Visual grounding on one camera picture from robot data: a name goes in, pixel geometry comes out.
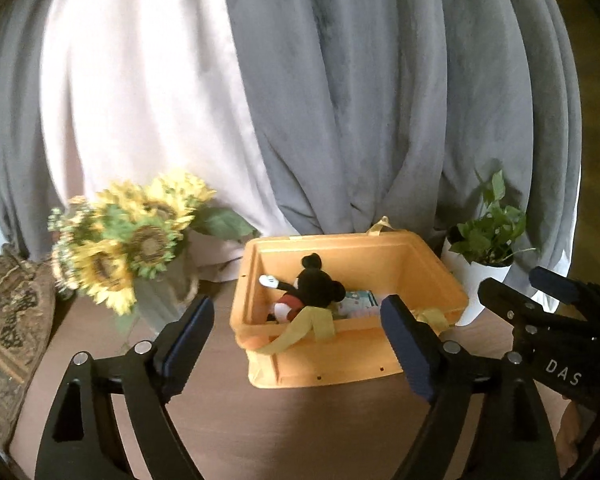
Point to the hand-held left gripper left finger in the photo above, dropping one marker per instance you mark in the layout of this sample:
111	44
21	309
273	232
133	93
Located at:
190	345

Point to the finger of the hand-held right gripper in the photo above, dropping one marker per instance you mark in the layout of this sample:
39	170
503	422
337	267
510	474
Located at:
505	302
555	282

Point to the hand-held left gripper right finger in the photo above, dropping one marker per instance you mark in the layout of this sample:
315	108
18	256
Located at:
405	350

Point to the blue tissue pack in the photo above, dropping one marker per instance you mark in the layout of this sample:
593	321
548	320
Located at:
360	300

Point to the orange plastic crate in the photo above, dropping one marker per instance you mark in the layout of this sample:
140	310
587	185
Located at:
330	360

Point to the black mouse plush toy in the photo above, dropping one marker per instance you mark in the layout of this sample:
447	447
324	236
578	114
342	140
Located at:
312	285

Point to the white plant pot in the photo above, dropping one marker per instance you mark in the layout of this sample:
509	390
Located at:
472	285

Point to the grey-green ribbed vase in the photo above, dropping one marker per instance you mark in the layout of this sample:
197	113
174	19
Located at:
165	300

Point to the green leafy houseplant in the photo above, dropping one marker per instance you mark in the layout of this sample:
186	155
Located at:
490	235

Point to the white sheer curtain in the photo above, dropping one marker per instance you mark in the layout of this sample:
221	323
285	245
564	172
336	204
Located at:
577	195

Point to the artificial sunflower bouquet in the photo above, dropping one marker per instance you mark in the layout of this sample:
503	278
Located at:
145	245

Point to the brown patterned cushion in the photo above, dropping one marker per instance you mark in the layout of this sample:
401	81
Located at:
10	335

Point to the pale pink curtain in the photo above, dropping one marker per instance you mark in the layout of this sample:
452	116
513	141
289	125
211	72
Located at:
145	85

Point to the grey curtain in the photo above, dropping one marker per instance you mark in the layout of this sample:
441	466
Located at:
355	85

